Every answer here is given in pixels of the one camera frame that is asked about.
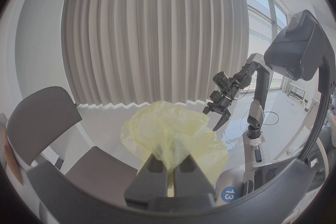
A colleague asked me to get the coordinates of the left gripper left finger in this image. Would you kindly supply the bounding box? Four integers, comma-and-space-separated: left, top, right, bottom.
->
124, 153, 169, 208

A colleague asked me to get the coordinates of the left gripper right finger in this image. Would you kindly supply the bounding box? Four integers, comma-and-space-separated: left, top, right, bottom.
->
173, 154, 217, 202

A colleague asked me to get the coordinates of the yellow plastic bag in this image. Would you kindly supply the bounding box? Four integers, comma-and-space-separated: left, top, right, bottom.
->
120, 100, 230, 198

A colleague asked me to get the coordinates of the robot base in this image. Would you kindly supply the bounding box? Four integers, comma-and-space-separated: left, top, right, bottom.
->
216, 134, 305, 204

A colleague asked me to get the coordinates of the window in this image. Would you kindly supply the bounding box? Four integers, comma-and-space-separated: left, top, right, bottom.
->
240, 0, 294, 92

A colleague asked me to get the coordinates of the white curtain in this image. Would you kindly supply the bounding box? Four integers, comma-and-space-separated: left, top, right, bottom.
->
61, 0, 250, 108

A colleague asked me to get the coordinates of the grey padded white chair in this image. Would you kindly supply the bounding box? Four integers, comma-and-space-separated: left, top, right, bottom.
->
6, 86, 143, 192

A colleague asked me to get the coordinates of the orange pillow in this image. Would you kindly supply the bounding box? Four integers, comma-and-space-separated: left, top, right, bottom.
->
1, 125, 22, 186

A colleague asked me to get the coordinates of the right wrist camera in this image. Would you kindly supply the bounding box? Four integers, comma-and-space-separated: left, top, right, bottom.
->
209, 90, 224, 103

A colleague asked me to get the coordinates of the black cable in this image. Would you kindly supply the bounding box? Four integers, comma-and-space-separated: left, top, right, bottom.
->
240, 111, 280, 127

